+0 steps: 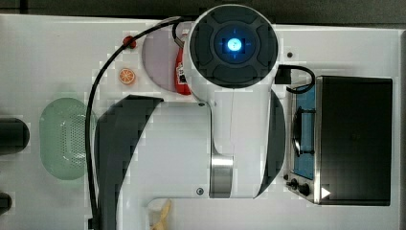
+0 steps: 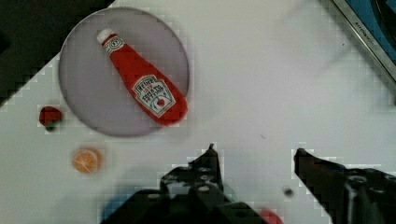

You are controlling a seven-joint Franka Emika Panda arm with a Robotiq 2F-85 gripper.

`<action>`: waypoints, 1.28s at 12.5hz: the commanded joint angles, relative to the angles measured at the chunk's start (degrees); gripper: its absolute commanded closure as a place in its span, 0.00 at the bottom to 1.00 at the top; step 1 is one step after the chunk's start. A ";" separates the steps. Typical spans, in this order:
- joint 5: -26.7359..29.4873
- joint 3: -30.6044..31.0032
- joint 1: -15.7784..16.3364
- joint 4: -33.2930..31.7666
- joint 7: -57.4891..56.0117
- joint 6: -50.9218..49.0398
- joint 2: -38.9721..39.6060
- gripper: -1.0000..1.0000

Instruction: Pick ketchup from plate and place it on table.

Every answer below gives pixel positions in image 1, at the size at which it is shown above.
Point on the green perforated colander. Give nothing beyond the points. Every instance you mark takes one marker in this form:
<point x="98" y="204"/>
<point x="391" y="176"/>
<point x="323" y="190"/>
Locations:
<point x="62" y="138"/>

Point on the red strawberry toy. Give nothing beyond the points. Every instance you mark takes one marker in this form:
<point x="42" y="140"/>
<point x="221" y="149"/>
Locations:
<point x="129" y="42"/>

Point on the red ketchup bottle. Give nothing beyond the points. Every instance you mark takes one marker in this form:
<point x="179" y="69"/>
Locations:
<point x="180" y="82"/>

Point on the black toaster oven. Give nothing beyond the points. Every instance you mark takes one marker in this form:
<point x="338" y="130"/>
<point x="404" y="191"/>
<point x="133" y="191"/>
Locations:
<point x="340" y="142"/>

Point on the black round pan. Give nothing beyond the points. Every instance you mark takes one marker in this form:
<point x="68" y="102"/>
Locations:
<point x="14" y="136"/>

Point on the peeled banana toy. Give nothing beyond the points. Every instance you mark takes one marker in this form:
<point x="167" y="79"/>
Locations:
<point x="159" y="218"/>

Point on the lilac round plate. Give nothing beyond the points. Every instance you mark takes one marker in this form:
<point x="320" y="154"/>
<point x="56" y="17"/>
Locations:
<point x="158" y="56"/>

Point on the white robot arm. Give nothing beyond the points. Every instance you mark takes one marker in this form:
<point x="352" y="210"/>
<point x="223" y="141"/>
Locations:
<point x="226" y="141"/>

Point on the orange slice toy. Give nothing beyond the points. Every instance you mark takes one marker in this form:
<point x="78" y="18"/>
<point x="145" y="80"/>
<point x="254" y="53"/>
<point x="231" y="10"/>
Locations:
<point x="127" y="76"/>

